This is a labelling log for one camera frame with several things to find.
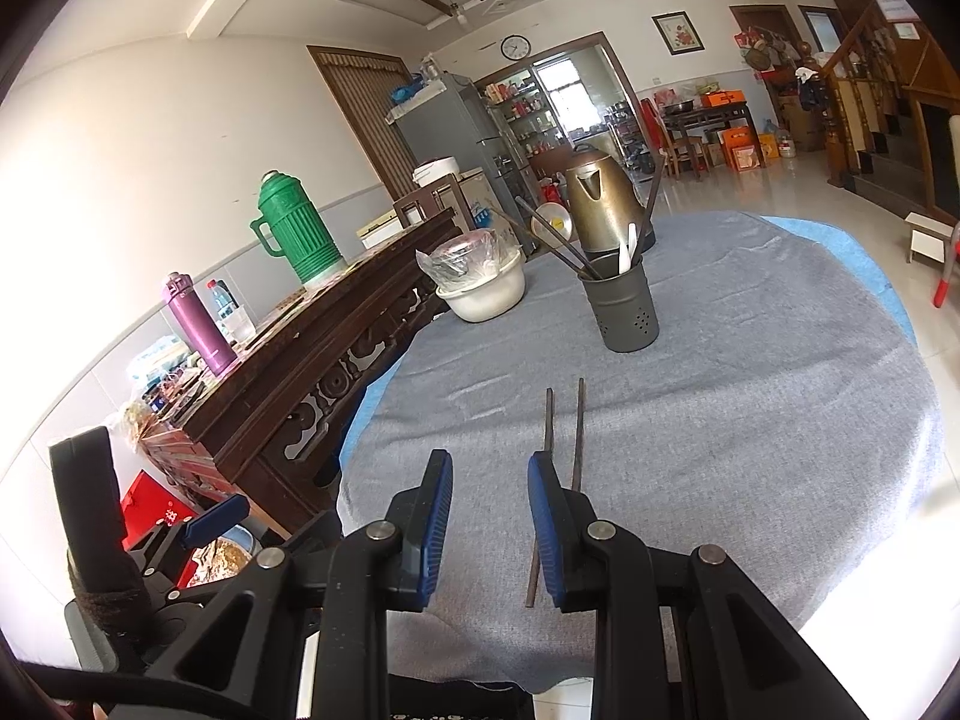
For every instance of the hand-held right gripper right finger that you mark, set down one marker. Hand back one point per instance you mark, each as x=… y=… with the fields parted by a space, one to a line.
x=544 y=517

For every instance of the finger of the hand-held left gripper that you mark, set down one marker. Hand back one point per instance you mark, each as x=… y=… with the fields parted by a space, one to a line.
x=315 y=529
x=217 y=521

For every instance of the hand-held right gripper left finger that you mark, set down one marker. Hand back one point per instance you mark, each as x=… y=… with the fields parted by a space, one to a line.
x=435 y=517

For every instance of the grey metal utensil holder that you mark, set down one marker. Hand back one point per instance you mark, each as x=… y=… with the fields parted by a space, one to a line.
x=622 y=315

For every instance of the white plastic spoon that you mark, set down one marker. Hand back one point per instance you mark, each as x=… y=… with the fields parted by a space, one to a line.
x=631 y=247

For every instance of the red box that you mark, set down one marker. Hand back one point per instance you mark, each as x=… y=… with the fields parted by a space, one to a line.
x=150 y=502

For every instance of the dark carved wooden sideboard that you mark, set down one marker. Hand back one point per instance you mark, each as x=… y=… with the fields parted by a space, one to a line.
x=300 y=360

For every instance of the purple drink bottle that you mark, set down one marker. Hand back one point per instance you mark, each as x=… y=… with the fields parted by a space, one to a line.
x=202 y=330

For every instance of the white plastic basin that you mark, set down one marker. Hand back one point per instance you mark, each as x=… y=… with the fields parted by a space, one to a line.
x=484 y=300

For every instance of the clear water bottle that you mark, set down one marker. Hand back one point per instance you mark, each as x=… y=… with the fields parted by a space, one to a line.
x=221 y=296

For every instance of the plastic-wrapped metal bowl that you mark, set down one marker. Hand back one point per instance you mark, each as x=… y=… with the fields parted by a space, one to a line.
x=469 y=255

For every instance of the white round object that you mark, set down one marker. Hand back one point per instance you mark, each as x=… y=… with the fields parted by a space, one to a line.
x=551 y=219

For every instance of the green thermos jug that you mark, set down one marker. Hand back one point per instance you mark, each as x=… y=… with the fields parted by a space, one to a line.
x=296 y=229

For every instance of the dark wooden chair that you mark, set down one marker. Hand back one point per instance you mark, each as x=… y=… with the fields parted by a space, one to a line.
x=420 y=202

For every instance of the bronze electric kettle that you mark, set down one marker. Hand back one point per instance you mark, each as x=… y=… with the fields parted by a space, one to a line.
x=600 y=202

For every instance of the white rice cooker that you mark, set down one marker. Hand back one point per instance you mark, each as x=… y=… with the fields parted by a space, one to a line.
x=435 y=171

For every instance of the grey refrigerator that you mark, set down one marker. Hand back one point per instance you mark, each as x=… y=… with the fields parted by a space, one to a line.
x=450 y=120

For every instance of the kitchen shelf with bottles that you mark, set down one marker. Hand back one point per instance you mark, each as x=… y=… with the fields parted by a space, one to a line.
x=525 y=116

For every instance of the blue under cloth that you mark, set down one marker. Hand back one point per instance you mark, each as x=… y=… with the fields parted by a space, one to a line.
x=840 y=240

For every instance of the brown wooden door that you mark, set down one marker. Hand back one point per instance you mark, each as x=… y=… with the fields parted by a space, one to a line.
x=360 y=112

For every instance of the dark wooden side table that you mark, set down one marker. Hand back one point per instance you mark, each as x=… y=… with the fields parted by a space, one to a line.
x=709 y=114

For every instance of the large water jug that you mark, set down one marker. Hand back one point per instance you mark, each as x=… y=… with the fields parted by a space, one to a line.
x=786 y=144

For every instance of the orange gift box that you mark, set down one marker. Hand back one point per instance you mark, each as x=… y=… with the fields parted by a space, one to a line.
x=724 y=98

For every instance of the red child chair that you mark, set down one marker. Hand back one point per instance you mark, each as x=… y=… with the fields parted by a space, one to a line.
x=943 y=285

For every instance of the small white stool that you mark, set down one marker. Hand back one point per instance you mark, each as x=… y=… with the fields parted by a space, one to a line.
x=930 y=225

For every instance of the framed flower picture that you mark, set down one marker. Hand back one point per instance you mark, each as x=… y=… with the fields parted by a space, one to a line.
x=678 y=33

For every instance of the wooden staircase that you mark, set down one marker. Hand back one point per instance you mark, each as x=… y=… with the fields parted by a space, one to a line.
x=870 y=127

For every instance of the round wall clock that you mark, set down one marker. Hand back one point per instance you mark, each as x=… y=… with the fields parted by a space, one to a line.
x=515 y=47

